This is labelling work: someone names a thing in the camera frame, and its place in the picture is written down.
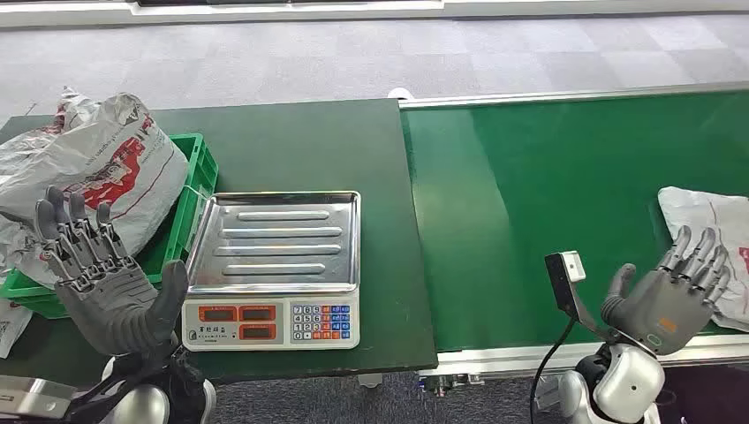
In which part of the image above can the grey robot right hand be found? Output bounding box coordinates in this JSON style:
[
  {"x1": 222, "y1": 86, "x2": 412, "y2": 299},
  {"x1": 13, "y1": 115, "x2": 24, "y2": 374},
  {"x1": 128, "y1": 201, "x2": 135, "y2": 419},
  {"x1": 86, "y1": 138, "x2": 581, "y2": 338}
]
[{"x1": 601, "y1": 224, "x2": 732, "y2": 357}]

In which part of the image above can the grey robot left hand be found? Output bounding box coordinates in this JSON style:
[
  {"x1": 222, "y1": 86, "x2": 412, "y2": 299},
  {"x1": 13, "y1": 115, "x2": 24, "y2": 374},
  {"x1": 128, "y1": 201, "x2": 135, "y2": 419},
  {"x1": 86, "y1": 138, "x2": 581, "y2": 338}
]
[{"x1": 34, "y1": 185, "x2": 190, "y2": 358}]

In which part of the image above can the grey courier bag package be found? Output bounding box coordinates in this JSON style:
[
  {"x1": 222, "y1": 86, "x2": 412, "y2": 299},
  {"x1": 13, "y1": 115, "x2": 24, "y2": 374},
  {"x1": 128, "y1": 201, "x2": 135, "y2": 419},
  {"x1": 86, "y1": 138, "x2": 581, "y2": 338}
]
[{"x1": 658, "y1": 185, "x2": 749, "y2": 334}]

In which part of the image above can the large grey red-print package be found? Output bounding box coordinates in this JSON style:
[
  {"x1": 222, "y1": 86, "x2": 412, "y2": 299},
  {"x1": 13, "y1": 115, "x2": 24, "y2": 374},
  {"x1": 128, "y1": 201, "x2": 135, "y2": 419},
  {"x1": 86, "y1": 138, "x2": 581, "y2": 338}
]
[{"x1": 0, "y1": 92, "x2": 190, "y2": 288}]

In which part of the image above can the green conveyor belt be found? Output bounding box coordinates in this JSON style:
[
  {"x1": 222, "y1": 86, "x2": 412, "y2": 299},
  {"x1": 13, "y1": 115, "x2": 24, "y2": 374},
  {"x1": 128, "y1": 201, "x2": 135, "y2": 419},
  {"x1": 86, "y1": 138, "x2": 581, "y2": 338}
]
[{"x1": 400, "y1": 88, "x2": 749, "y2": 352}]

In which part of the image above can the crumpled white red package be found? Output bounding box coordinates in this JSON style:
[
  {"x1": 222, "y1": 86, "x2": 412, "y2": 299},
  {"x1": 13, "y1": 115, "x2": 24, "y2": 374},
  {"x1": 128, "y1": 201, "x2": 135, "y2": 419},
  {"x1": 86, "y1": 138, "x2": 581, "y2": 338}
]
[{"x1": 55, "y1": 86, "x2": 101, "y2": 133}]

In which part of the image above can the white paper with code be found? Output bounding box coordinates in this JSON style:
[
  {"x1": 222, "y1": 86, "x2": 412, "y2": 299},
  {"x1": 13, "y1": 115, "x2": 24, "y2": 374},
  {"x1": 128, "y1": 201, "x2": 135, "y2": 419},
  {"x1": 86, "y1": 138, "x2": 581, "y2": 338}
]
[{"x1": 0, "y1": 298, "x2": 34, "y2": 360}]

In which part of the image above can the green plastic crate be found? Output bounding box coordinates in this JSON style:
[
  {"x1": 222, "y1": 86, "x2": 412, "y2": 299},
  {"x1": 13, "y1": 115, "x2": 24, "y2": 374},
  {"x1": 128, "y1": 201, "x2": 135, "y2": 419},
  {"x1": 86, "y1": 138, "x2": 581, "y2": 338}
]
[{"x1": 0, "y1": 132, "x2": 219, "y2": 320}]

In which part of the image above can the white electronic scale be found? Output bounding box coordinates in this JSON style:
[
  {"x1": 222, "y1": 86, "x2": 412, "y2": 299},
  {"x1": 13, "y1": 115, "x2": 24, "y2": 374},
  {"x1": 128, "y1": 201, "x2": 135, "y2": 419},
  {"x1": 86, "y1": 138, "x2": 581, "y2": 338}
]
[{"x1": 181, "y1": 190, "x2": 362, "y2": 352}]

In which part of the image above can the steel scale tray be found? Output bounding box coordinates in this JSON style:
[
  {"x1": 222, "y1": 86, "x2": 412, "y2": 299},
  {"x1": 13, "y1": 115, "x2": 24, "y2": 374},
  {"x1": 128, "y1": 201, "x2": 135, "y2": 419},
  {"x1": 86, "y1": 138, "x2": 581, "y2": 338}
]
[{"x1": 185, "y1": 190, "x2": 362, "y2": 295}]

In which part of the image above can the dark green table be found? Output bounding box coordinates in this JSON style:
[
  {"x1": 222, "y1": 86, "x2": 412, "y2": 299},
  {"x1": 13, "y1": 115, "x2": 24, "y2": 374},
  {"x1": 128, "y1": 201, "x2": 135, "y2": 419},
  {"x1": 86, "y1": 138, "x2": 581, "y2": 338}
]
[{"x1": 0, "y1": 98, "x2": 439, "y2": 388}]

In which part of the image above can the white baseboard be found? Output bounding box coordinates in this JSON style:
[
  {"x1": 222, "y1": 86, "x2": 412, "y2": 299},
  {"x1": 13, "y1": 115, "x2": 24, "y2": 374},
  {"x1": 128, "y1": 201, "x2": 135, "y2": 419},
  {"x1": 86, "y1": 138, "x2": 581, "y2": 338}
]
[{"x1": 0, "y1": 0, "x2": 749, "y2": 29}]

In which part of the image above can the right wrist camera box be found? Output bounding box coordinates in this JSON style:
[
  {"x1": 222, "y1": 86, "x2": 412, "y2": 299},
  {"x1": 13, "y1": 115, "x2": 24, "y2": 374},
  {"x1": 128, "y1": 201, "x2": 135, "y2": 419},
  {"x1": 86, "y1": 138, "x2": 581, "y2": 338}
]
[{"x1": 545, "y1": 250, "x2": 616, "y2": 344}]

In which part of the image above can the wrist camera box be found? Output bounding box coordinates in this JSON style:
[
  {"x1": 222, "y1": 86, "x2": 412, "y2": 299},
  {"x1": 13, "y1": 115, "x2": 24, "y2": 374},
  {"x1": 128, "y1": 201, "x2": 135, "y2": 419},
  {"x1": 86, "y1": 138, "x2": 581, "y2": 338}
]
[
  {"x1": 0, "y1": 374, "x2": 77, "y2": 420},
  {"x1": 545, "y1": 250, "x2": 616, "y2": 344}
]

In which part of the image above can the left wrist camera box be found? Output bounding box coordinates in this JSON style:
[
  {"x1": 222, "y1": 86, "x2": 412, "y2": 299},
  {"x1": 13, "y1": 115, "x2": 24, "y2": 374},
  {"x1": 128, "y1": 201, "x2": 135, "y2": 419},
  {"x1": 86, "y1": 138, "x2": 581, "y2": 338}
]
[{"x1": 0, "y1": 374, "x2": 77, "y2": 420}]

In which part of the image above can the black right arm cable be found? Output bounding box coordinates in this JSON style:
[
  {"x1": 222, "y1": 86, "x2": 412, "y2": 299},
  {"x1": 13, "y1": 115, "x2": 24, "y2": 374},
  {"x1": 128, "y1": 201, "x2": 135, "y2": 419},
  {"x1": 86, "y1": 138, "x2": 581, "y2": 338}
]
[{"x1": 529, "y1": 315, "x2": 578, "y2": 424}]

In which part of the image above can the metal conveyor leg bracket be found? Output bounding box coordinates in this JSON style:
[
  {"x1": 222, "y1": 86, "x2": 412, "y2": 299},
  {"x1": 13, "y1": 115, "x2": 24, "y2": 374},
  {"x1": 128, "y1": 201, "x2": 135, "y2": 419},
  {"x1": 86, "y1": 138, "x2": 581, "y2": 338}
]
[{"x1": 535, "y1": 374, "x2": 566, "y2": 411}]

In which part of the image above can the metal bracket under conveyor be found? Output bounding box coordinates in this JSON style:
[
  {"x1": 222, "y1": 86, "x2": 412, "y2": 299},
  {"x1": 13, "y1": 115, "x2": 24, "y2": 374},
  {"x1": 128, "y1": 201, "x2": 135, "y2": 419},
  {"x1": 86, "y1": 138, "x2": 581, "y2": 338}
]
[{"x1": 418, "y1": 373, "x2": 487, "y2": 399}]

